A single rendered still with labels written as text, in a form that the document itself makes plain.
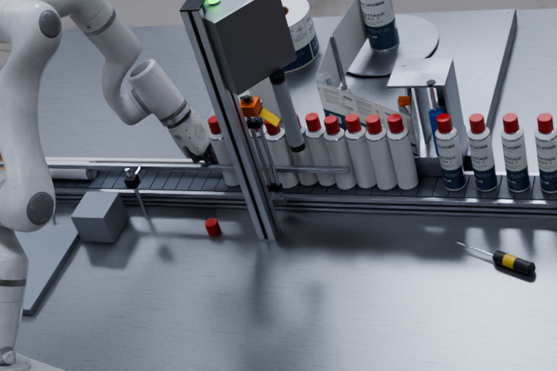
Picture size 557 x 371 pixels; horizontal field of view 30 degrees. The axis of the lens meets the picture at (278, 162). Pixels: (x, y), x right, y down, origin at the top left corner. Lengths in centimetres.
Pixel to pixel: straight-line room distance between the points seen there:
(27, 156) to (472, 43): 133
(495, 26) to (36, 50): 139
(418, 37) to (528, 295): 101
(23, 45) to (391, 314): 97
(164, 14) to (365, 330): 343
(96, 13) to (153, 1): 327
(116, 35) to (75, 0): 14
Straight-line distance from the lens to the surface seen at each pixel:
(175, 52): 343
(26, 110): 228
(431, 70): 244
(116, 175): 288
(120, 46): 245
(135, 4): 569
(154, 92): 255
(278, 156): 255
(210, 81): 228
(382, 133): 244
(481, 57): 293
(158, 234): 271
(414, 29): 309
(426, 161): 252
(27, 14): 222
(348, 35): 292
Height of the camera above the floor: 251
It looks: 37 degrees down
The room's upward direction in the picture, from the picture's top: 17 degrees counter-clockwise
